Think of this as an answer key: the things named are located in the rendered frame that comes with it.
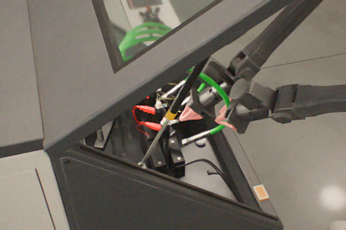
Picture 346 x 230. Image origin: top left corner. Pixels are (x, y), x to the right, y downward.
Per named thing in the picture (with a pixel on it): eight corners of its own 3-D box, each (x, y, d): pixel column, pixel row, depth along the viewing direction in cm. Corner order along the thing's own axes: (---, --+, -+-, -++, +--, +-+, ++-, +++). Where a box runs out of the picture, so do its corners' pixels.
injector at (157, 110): (171, 150, 169) (170, 106, 154) (158, 153, 168) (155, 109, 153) (169, 144, 171) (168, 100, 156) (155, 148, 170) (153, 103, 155)
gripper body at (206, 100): (186, 89, 146) (205, 75, 142) (210, 106, 151) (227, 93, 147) (187, 103, 141) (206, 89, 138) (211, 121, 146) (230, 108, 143)
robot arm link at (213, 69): (255, 73, 136) (245, 62, 144) (228, 48, 131) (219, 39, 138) (225, 104, 139) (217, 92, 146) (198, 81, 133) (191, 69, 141)
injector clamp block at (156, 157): (185, 189, 166) (185, 160, 156) (157, 195, 164) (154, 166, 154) (160, 122, 190) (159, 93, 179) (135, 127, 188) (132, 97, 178)
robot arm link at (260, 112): (281, 120, 119) (286, 100, 121) (261, 107, 115) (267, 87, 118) (260, 123, 124) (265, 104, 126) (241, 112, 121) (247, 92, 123)
